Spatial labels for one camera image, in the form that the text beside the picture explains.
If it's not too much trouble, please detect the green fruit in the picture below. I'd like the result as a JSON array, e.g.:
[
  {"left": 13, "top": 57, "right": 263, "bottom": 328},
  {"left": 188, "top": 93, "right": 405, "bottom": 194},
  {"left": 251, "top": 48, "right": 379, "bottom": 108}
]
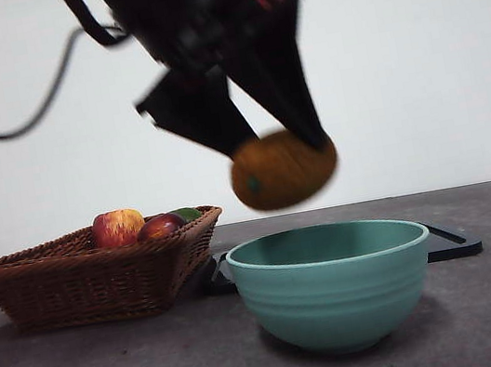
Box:
[{"left": 168, "top": 205, "right": 205, "bottom": 228}]

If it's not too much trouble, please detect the black cable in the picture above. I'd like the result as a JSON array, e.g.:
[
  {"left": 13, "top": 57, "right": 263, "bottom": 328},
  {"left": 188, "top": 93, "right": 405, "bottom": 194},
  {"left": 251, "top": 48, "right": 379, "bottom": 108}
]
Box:
[{"left": 0, "top": 0, "right": 143, "bottom": 140}]

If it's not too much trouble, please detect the dark red round fruit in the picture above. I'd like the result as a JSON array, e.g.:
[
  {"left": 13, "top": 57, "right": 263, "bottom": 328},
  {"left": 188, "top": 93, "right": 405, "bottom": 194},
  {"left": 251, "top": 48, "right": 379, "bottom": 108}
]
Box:
[{"left": 133, "top": 211, "right": 189, "bottom": 244}]

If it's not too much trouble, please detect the brown wicker basket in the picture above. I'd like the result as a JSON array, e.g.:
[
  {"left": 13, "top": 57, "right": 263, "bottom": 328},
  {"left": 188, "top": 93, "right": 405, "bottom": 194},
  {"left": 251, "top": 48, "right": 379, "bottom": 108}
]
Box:
[{"left": 0, "top": 203, "right": 239, "bottom": 342}]

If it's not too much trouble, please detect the black rectangular tray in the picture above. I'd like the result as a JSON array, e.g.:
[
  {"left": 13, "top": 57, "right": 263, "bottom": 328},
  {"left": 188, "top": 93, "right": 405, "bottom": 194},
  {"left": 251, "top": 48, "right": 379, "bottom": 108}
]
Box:
[{"left": 195, "top": 209, "right": 485, "bottom": 303}]

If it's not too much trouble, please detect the teal ribbed bowl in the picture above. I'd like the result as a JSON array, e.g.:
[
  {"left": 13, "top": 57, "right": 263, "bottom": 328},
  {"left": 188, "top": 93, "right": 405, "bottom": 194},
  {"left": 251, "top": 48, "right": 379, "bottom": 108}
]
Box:
[{"left": 221, "top": 207, "right": 448, "bottom": 367}]

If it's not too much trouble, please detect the red yellow apple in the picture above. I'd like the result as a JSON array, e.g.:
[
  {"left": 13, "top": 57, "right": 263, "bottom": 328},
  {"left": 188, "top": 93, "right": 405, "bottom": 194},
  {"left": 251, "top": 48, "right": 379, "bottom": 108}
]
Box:
[{"left": 88, "top": 204, "right": 150, "bottom": 251}]

